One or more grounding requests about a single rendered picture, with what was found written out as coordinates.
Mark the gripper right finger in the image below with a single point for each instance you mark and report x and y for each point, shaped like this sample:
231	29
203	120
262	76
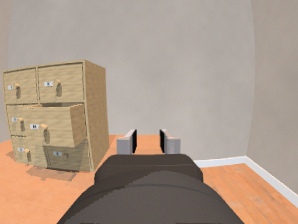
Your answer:
168	143

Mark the small wooden chest of drawers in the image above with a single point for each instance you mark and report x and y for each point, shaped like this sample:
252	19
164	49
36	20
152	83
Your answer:
94	82

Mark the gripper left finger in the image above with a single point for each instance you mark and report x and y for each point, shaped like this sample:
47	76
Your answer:
127	144

